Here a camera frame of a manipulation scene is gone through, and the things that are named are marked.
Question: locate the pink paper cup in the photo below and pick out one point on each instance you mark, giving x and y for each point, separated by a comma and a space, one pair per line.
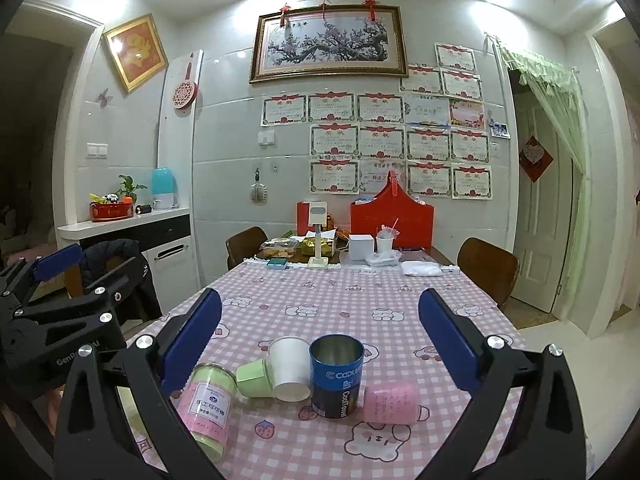
392, 403

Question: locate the red gift bag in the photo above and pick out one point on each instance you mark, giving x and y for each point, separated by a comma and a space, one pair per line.
394, 208

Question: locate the white wall switch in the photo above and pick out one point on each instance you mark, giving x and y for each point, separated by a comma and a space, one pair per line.
96, 151

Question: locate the cup with straws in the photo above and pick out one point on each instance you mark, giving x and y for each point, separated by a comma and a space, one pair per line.
385, 238

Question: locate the brown chair right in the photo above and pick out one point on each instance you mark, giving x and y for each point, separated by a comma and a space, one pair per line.
489, 267

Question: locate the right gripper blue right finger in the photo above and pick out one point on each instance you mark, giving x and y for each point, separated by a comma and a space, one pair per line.
456, 339

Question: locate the blue white humidifier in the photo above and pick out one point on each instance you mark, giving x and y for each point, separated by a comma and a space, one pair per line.
164, 189

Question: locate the red fruit tray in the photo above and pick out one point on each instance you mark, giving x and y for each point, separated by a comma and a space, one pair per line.
110, 211

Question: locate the plum blossom framed painting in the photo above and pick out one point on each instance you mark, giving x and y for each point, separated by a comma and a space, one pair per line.
329, 40

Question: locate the brown chair far left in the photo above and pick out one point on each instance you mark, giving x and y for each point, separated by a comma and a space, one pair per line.
244, 244

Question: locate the red diamond door decoration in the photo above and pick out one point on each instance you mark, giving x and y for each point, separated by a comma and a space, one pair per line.
534, 159

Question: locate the small green plastic cup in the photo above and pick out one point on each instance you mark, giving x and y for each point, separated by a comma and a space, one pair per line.
253, 380

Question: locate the small green potted plant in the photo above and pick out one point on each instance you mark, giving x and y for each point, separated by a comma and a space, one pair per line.
128, 189

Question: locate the small red box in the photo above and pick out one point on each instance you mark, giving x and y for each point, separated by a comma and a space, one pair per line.
302, 217

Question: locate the blue black metal can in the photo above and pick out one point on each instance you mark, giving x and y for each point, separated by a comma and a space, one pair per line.
336, 365

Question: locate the white square box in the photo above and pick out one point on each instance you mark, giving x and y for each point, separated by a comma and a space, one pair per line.
360, 246

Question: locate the white paper cup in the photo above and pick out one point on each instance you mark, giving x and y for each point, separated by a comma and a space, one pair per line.
289, 369

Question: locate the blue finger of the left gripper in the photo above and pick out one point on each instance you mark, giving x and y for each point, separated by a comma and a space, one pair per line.
115, 288
57, 263

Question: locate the purple butterfly wall sticker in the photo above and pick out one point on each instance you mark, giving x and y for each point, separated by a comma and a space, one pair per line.
103, 99

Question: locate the chair with black jacket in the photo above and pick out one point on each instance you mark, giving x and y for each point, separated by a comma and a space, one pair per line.
105, 264

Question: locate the brown chair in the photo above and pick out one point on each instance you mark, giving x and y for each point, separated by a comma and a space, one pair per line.
489, 267
244, 244

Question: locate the gold framed red artwork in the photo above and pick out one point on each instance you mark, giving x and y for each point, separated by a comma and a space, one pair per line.
136, 51

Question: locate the white sideboard cabinet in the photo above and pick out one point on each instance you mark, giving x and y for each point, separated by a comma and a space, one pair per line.
165, 239

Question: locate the pink green label jar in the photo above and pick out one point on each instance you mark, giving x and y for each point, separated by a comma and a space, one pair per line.
205, 408

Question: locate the white door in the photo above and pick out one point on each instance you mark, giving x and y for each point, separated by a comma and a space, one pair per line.
544, 210

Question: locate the pink checkered tablecloth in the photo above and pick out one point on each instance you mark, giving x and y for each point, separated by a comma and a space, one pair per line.
363, 326

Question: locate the red round hanging ornament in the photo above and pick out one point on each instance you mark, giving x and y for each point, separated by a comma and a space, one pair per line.
185, 93

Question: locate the white desk lamp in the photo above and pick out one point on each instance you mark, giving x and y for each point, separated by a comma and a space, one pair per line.
317, 219

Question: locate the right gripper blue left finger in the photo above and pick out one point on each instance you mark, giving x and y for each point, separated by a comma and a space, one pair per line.
184, 338

